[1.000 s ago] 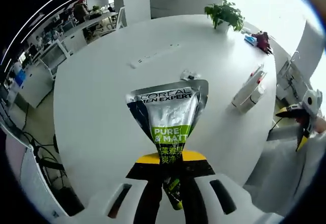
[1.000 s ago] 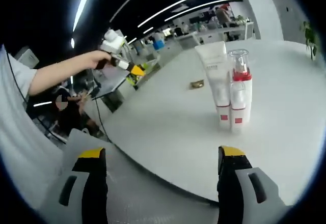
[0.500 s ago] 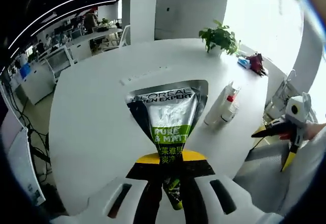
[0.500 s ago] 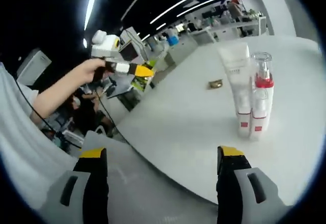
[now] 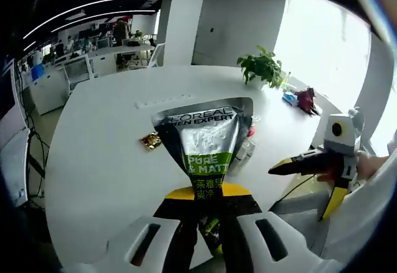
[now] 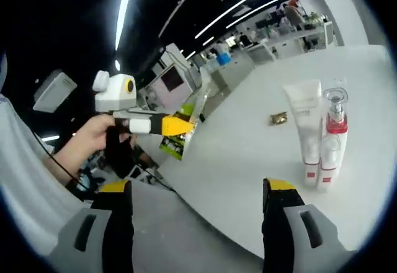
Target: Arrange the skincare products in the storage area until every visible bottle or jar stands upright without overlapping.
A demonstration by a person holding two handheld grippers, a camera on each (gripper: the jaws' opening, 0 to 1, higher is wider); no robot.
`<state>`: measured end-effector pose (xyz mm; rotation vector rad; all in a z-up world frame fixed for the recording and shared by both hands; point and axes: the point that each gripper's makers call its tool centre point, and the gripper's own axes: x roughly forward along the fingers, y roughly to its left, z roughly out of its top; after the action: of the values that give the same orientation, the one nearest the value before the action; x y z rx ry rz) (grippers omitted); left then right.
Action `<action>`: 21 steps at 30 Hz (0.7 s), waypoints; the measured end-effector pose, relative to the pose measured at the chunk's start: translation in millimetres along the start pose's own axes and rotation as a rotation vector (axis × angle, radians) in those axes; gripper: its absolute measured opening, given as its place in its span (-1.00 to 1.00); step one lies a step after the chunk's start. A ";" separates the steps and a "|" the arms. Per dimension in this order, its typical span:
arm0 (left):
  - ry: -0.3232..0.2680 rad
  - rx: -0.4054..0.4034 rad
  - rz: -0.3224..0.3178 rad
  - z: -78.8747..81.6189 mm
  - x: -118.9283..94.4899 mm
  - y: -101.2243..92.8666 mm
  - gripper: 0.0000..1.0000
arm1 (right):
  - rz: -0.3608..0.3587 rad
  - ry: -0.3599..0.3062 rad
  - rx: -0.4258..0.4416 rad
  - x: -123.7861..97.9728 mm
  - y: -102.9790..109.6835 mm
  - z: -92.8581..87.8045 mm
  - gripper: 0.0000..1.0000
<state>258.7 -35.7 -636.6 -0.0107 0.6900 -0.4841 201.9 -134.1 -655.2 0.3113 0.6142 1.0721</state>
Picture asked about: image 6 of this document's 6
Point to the tall white skincare tube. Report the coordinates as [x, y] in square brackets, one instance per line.
[304, 114]

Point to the gold foil sachet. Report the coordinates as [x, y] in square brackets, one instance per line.
[279, 118]

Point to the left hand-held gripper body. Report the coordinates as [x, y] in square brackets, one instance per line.
[114, 96]

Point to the white framed computer monitor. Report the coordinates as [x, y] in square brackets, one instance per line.
[172, 82]

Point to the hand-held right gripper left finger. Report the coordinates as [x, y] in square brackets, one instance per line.
[121, 223]

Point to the small red label skincare bottle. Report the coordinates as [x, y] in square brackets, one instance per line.
[327, 178]

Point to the small white red box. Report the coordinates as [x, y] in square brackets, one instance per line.
[311, 173]

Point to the person's left hand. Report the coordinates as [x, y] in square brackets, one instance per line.
[93, 136]

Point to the white ceiling unit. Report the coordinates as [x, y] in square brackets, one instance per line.
[54, 91]

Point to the long ceiling light strip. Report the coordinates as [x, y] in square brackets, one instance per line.
[270, 4]
[248, 3]

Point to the green black skincare sachet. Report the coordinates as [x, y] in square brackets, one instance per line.
[172, 147]

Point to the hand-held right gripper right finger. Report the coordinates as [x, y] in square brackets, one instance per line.
[279, 223]

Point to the red collar skincare pump bottle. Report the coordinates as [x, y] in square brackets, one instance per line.
[336, 127]

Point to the blue storage box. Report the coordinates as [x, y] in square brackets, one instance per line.
[224, 59]

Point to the wide ceiling light strip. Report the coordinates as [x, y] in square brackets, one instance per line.
[124, 6]

